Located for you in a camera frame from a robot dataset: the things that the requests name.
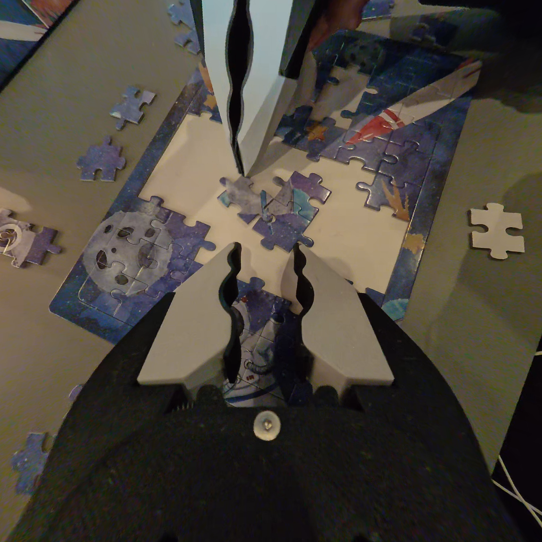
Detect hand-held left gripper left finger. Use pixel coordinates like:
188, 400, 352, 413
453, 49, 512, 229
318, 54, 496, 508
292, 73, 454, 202
136, 242, 242, 387

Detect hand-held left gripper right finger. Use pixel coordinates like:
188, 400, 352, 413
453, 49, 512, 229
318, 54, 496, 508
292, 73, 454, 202
281, 243, 394, 393

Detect joined planet puzzle pieces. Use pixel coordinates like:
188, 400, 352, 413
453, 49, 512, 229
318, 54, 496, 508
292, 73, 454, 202
253, 171, 332, 253

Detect illustrated animal puzzle box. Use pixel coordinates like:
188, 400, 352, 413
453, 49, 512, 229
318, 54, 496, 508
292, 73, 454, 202
0, 0, 82, 90

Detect upturned white jigsaw piece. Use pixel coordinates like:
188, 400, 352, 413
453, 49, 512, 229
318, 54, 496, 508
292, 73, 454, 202
468, 202, 526, 260

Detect person's right hand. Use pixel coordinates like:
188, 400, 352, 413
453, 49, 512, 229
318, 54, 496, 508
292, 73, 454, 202
306, 0, 370, 53

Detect thin white cable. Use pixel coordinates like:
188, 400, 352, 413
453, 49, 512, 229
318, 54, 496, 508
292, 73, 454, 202
492, 455, 542, 526

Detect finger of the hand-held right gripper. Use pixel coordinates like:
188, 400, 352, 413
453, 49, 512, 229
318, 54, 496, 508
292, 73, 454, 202
201, 0, 248, 176
238, 0, 298, 178

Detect space jigsaw puzzle board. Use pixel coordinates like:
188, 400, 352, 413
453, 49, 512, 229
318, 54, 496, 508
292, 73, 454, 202
49, 30, 483, 409

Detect row of puzzle pieces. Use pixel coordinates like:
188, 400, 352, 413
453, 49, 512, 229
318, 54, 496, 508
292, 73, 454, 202
0, 0, 202, 268

